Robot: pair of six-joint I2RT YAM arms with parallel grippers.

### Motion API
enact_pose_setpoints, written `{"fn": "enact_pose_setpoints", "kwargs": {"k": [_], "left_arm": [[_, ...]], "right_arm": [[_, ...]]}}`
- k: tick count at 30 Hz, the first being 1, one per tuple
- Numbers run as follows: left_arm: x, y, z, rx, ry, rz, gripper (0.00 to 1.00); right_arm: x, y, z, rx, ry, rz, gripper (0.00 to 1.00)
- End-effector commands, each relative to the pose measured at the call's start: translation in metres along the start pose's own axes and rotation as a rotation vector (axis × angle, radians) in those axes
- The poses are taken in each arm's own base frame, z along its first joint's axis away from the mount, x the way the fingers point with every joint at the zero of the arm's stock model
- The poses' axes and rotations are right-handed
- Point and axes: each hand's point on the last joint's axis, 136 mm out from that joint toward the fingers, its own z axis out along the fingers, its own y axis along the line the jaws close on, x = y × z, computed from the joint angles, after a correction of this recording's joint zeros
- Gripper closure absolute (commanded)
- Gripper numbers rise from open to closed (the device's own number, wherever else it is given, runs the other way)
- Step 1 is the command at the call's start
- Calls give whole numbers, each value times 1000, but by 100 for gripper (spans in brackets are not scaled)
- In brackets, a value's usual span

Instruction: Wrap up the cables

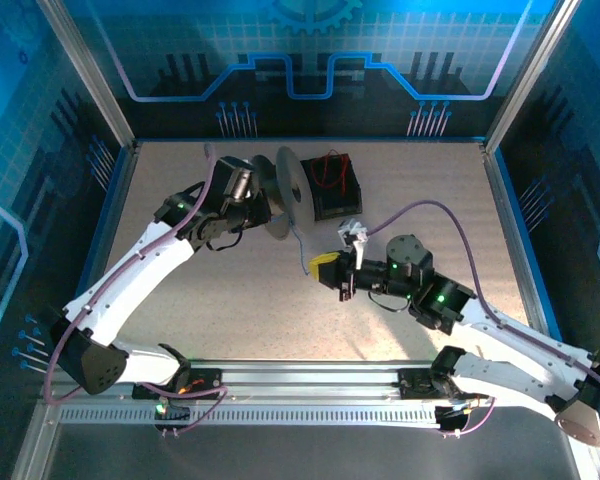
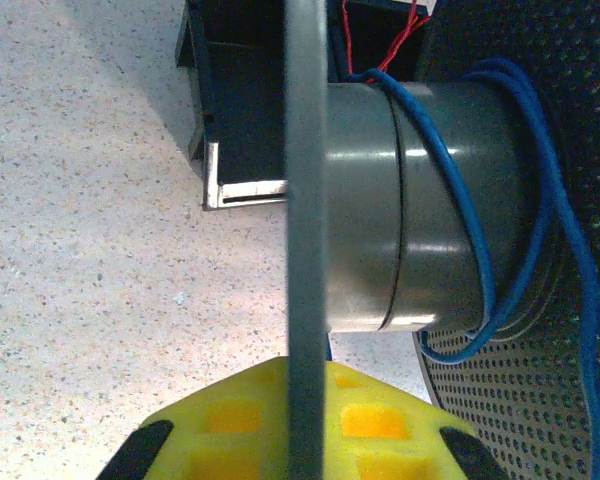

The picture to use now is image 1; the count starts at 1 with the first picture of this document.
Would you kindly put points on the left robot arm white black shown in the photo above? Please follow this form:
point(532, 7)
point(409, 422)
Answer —
point(130, 280)

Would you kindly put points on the black plastic bin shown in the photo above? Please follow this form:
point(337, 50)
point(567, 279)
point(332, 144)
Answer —
point(350, 205)

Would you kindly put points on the blue table edge strip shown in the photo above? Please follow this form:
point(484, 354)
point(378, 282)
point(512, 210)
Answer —
point(510, 200)
point(111, 200)

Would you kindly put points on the black connector box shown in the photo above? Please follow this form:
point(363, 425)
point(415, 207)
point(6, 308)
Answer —
point(172, 412)
point(452, 420)

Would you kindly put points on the dark glossy front panel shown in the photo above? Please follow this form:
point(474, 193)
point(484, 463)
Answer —
point(305, 455)

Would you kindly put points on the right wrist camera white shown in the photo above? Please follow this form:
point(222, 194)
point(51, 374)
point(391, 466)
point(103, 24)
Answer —
point(352, 230)

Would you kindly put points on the aluminium front rail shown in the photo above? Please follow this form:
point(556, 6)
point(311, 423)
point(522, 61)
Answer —
point(305, 385)

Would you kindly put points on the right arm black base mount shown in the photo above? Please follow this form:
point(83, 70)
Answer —
point(412, 387)

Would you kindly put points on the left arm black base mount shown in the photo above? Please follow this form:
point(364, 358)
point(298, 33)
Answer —
point(205, 387)

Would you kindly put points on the aluminium corner post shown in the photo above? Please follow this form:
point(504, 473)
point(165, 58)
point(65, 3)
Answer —
point(87, 75)
point(530, 75)

